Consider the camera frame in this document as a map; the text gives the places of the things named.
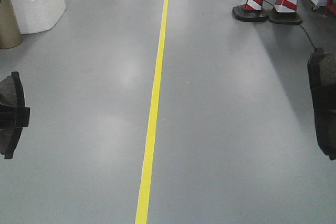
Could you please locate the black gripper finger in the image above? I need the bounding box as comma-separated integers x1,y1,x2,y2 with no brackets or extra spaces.
1,104,30,129

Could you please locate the dark brake pad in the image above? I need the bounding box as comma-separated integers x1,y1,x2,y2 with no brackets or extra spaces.
1,71,30,159
307,48,335,161

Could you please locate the gold planter with plant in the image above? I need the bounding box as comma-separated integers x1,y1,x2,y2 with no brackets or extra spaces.
1,0,23,49

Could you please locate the yellow floor line tape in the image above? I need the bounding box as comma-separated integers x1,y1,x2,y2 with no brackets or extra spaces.
134,0,170,224

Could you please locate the near red white cone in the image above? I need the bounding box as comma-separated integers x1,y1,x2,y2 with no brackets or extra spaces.
232,0,268,22

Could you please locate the red white cone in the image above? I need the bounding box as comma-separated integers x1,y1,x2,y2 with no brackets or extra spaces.
268,0,302,25
232,0,268,22

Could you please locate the far red white cone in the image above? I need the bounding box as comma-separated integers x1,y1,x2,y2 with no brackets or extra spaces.
268,0,302,25

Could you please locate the white marble pedestal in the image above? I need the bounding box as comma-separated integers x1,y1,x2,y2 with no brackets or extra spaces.
11,0,66,34

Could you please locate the black floor cable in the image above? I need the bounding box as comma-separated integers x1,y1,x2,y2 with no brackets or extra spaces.
227,0,320,50

